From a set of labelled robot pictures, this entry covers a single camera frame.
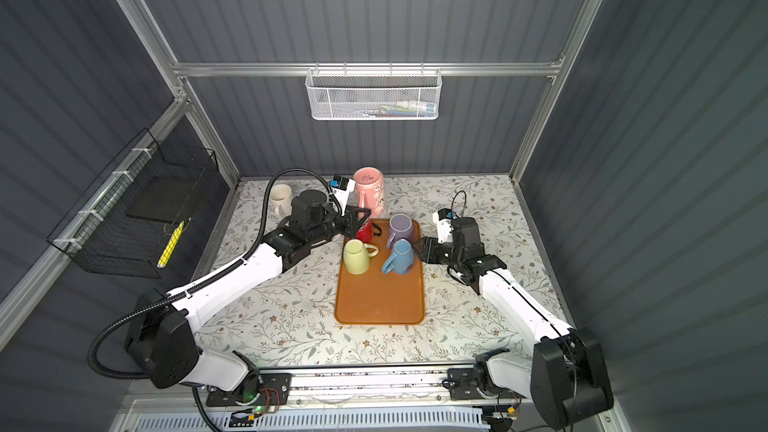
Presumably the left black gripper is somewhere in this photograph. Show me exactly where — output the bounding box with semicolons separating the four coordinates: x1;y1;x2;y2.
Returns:
307;203;370;248

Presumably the pink patterned mug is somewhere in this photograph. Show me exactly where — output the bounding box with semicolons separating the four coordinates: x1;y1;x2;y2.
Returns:
353;167;385;218

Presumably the white mug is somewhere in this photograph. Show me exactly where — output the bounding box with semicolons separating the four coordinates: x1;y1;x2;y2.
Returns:
269;183;294;217

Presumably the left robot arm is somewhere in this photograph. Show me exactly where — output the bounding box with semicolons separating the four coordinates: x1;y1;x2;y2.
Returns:
125;190;371;392

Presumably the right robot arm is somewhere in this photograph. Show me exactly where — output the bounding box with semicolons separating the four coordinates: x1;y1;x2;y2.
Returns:
414;208;614;430

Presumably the red mug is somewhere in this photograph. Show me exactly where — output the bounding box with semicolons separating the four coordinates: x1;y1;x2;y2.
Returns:
356;220;382;243

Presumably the light green mug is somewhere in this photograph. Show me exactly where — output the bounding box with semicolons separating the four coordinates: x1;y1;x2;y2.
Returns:
343;239;379;275

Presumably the purple mug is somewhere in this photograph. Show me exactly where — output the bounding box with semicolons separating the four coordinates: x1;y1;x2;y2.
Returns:
386;213;413;249

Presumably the blue mug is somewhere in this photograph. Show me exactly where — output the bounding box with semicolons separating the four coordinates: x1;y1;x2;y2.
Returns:
381;239;414;275

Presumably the orange plastic tray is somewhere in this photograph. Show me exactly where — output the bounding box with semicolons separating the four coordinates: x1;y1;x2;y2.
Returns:
335;218;425;325

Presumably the yellow marker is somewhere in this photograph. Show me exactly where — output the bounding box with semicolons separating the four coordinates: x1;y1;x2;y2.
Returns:
156;221;185;269

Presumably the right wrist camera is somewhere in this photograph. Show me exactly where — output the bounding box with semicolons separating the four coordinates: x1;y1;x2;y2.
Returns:
433;208;454;243

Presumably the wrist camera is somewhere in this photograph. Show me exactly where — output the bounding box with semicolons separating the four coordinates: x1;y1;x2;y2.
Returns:
433;208;454;243
330;175;356;214

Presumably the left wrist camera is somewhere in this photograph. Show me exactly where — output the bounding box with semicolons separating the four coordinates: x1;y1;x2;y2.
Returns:
330;175;356;214

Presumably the white wire mesh basket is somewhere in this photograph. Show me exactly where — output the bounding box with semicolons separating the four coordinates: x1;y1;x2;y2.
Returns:
305;69;443;121

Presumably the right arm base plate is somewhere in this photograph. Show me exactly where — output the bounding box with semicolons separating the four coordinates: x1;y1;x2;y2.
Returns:
441;367;521;401

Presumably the aluminium rail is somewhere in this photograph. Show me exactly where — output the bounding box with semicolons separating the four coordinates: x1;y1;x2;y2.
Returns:
128;365;601;403

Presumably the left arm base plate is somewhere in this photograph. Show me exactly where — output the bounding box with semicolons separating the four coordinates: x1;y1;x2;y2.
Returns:
205;373;293;409

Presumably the black wire basket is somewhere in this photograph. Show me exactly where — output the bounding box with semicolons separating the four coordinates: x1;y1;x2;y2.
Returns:
48;133;219;279

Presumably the white slotted cable duct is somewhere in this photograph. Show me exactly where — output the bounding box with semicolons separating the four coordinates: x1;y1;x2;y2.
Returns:
134;406;490;432

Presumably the black corrugated cable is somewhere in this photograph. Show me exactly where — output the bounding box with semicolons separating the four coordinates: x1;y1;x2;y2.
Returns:
87;167;337;380

